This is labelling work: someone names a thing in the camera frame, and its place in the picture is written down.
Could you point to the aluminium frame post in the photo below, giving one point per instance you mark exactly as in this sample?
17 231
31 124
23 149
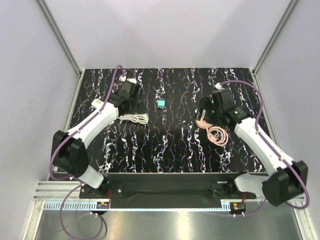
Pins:
275 35
58 35

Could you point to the slotted cable duct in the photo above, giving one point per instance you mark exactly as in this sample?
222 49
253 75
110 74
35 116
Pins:
77 205

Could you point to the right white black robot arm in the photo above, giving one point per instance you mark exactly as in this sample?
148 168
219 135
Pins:
286 178

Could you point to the left aluminium frame post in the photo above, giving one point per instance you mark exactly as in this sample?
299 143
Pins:
58 35

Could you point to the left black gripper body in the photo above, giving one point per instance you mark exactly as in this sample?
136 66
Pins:
136 108

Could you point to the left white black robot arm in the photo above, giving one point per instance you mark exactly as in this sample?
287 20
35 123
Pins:
69 149

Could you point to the right aluminium frame post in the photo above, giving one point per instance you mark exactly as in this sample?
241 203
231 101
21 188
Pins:
275 35

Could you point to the black marbled table mat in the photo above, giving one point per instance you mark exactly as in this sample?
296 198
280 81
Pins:
171 142

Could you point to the blue plug adapter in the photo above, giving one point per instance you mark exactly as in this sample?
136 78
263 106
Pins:
161 104

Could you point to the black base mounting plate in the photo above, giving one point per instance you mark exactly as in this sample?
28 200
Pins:
167 190

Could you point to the pink round power socket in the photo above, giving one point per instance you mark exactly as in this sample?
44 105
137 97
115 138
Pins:
203 125

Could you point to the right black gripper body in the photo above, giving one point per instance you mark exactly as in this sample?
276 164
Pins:
212 113

